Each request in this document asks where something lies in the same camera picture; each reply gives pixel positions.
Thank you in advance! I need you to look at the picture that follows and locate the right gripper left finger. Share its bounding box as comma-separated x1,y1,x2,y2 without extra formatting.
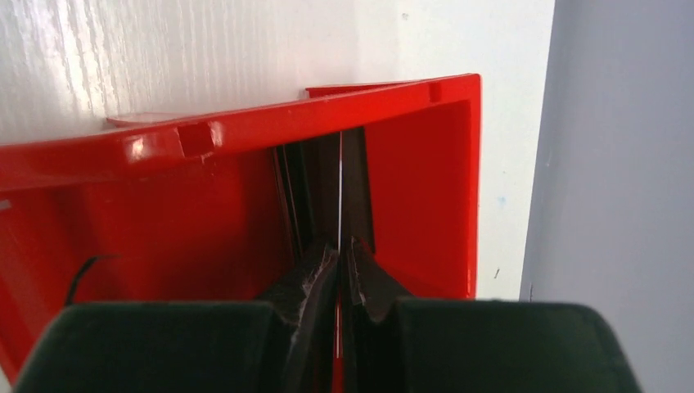
13,242,339,392

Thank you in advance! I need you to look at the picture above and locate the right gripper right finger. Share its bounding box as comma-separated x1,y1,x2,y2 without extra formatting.
341,237,629,392

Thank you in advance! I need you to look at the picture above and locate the red bin with black card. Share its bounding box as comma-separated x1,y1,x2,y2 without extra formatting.
1,74,482,383

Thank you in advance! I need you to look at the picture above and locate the black card in bin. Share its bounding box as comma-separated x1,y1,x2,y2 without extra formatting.
273,128,376,261

